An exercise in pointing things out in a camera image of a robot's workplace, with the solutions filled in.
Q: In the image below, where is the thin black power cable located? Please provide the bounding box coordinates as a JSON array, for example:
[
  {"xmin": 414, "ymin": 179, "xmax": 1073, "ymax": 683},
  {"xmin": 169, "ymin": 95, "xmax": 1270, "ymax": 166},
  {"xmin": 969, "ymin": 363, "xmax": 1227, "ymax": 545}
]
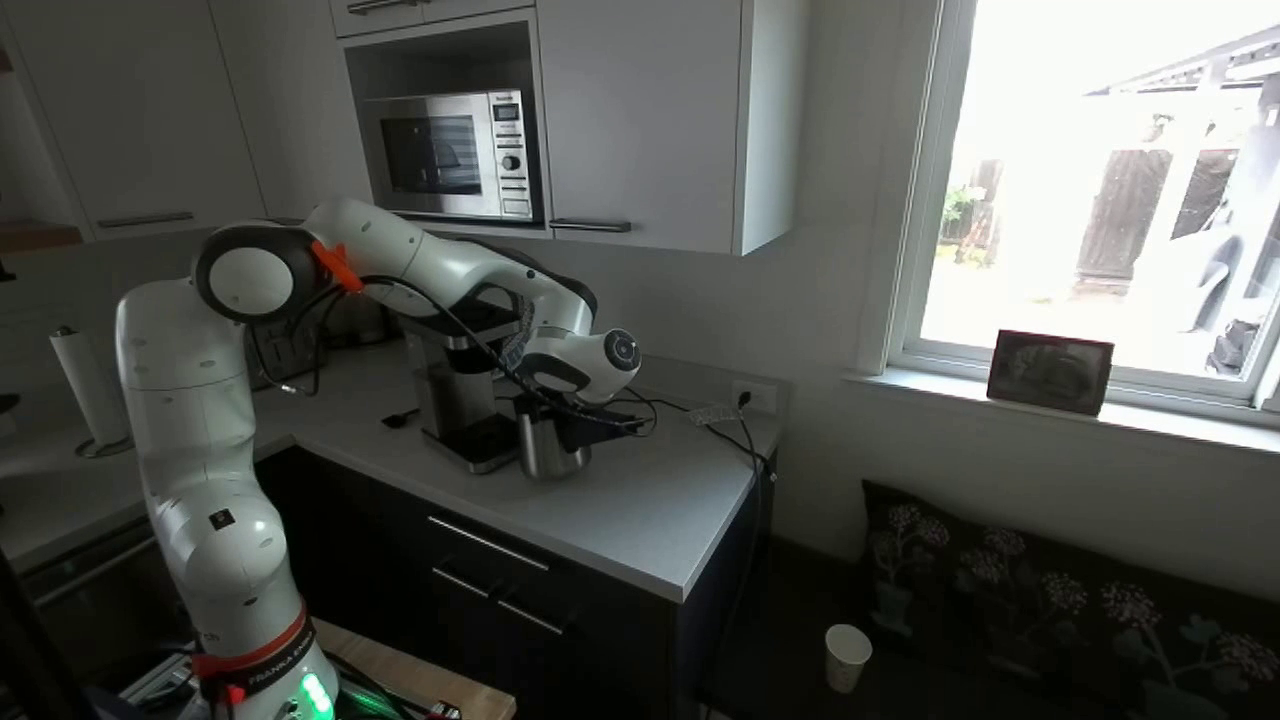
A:
[{"xmin": 625, "ymin": 394, "xmax": 782, "ymax": 472}]

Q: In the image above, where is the white wall outlet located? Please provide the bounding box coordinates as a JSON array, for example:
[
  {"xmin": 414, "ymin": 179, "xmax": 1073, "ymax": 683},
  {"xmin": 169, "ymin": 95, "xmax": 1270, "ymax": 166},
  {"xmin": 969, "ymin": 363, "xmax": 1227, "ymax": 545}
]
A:
[{"xmin": 723, "ymin": 376, "xmax": 785, "ymax": 419}]

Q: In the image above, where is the wooden robot platform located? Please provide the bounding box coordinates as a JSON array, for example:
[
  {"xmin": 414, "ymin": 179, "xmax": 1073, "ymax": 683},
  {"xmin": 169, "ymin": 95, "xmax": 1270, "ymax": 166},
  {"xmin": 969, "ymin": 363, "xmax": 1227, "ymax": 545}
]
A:
[{"xmin": 312, "ymin": 616, "xmax": 520, "ymax": 720}]

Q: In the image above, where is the long silver drawer handle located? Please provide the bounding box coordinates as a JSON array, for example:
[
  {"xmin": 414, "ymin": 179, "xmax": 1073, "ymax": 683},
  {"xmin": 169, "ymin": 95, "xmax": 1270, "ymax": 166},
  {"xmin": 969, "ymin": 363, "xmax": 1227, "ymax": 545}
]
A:
[{"xmin": 424, "ymin": 511, "xmax": 554, "ymax": 575}]

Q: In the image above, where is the silver cabinet bar handle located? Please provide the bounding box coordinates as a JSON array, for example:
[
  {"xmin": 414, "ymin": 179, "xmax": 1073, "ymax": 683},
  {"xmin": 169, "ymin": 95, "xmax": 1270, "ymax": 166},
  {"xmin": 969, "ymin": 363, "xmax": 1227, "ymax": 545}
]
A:
[{"xmin": 25, "ymin": 521, "xmax": 161, "ymax": 605}]

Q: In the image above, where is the orange cable clip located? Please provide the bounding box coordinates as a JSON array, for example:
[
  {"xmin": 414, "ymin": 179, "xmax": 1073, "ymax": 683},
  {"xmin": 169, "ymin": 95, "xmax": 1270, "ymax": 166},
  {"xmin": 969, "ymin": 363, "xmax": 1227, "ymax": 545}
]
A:
[{"xmin": 308, "ymin": 232, "xmax": 370, "ymax": 298}]

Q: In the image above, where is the white paper cup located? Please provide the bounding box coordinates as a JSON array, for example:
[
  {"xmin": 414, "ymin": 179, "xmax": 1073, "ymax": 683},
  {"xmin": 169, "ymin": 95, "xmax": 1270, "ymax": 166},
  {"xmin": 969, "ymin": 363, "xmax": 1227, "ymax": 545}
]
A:
[{"xmin": 821, "ymin": 621, "xmax": 876, "ymax": 701}]

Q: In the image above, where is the white microwave niche cabinet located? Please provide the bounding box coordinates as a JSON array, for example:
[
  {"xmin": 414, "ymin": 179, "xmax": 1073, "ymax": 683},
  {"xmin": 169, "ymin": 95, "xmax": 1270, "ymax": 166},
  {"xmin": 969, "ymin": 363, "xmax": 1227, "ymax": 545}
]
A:
[{"xmin": 329, "ymin": 0, "xmax": 554, "ymax": 244}]

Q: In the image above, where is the white wall cabinet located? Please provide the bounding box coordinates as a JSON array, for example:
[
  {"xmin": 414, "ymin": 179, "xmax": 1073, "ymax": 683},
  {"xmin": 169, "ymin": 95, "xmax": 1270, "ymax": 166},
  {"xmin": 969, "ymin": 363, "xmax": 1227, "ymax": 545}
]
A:
[
  {"xmin": 535, "ymin": 0, "xmax": 816, "ymax": 262},
  {"xmin": 0, "ymin": 0, "xmax": 273, "ymax": 247}
]

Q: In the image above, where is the black cabinet with bar handle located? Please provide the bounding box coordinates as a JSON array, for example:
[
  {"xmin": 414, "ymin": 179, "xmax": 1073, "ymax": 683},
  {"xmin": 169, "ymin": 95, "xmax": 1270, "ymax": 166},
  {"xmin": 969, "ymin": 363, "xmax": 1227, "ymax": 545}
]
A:
[{"xmin": 11, "ymin": 511, "xmax": 195, "ymax": 694}]

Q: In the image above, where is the wooden wall shelf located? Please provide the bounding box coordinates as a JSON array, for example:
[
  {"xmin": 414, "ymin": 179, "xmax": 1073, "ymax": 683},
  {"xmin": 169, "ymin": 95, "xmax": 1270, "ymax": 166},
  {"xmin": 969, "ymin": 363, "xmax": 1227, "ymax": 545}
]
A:
[{"xmin": 0, "ymin": 216, "xmax": 89, "ymax": 258}]

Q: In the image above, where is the dark floral cushion bench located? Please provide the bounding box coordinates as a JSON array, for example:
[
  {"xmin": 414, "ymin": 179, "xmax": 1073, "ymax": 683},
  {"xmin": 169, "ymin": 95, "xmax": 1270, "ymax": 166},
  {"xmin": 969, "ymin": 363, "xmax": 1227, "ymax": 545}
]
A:
[{"xmin": 853, "ymin": 477, "xmax": 1280, "ymax": 720}]

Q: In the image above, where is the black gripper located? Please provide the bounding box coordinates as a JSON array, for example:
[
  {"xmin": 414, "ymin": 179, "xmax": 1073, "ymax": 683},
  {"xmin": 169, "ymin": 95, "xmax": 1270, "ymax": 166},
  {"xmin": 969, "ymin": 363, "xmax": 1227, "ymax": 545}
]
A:
[{"xmin": 546, "ymin": 394, "xmax": 653, "ymax": 452}]

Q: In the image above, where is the short silver drawer handle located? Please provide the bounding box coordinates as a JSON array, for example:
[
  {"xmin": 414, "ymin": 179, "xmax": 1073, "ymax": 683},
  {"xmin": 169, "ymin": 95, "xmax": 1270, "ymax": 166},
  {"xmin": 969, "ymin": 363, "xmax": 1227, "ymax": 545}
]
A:
[
  {"xmin": 427, "ymin": 564, "xmax": 497, "ymax": 605},
  {"xmin": 491, "ymin": 596, "xmax": 569, "ymax": 640}
]

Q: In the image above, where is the black and steel coffee machine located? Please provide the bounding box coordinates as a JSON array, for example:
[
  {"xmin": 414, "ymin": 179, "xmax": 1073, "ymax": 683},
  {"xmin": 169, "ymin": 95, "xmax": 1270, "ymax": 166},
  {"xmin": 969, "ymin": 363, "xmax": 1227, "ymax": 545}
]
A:
[{"xmin": 405, "ymin": 283, "xmax": 535, "ymax": 480}]

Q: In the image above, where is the silver wall cabinet handle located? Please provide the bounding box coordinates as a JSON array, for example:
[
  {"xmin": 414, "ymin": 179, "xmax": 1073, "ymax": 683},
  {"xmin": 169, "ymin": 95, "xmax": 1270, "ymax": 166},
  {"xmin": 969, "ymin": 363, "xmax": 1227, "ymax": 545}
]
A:
[
  {"xmin": 91, "ymin": 208, "xmax": 201, "ymax": 232},
  {"xmin": 554, "ymin": 216, "xmax": 642, "ymax": 242}
]

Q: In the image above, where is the silver microwave oven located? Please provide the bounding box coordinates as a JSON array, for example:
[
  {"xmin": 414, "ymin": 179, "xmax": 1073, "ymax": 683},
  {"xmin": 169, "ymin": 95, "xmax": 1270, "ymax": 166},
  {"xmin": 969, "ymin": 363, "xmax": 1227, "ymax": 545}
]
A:
[{"xmin": 358, "ymin": 85, "xmax": 541, "ymax": 228}]

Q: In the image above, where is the steel coffee pot black handle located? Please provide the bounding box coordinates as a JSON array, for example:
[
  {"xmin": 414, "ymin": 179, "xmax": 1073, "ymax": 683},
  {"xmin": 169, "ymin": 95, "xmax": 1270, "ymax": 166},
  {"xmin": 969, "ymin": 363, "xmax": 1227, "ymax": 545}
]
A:
[{"xmin": 511, "ymin": 396, "xmax": 591, "ymax": 483}]

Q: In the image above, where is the black drawer cabinet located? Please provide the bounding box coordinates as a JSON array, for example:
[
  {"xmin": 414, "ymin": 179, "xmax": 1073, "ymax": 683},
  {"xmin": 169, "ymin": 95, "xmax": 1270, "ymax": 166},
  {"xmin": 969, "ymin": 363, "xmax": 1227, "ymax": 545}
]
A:
[{"xmin": 251, "ymin": 446, "xmax": 775, "ymax": 720}]

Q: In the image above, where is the dark countertop appliance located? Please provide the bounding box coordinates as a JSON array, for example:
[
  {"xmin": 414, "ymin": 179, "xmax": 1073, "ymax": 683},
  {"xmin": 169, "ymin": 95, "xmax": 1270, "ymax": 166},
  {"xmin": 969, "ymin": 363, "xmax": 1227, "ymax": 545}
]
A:
[{"xmin": 249, "ymin": 291, "xmax": 410, "ymax": 396}]

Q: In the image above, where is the dark picture frame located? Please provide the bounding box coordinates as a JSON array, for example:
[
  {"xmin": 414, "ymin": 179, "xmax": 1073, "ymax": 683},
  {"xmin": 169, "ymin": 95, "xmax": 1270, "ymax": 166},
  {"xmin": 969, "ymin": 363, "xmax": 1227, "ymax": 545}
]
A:
[{"xmin": 986, "ymin": 330, "xmax": 1117, "ymax": 419}]

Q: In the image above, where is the white window frame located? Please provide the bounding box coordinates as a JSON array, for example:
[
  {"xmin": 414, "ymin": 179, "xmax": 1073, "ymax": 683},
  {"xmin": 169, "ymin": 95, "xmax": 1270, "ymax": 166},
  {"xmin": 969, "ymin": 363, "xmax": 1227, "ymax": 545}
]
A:
[{"xmin": 871, "ymin": 0, "xmax": 1280, "ymax": 434}]

